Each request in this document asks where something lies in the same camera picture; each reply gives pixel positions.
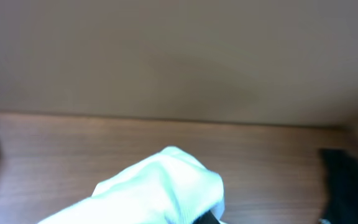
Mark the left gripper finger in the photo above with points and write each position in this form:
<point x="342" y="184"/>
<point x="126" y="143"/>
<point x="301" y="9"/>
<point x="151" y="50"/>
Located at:
<point x="207" y="218"/>

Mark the white t-shirt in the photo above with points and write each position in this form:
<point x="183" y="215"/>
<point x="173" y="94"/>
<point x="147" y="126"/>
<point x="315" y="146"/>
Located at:
<point x="170" y="186"/>

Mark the black t-shirt with logo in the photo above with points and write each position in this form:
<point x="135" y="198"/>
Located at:
<point x="342" y="185"/>

